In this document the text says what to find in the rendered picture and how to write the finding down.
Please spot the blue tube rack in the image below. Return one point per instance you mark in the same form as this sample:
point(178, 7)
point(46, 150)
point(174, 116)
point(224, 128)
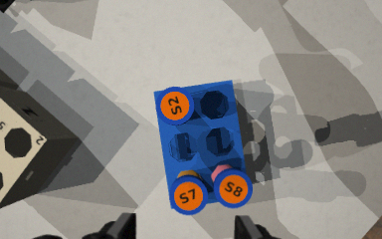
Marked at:
point(210, 138)

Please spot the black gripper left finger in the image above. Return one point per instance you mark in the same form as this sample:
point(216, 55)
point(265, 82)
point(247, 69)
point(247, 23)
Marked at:
point(123, 228)

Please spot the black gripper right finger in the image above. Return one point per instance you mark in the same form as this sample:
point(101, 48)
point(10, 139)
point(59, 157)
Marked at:
point(246, 229)

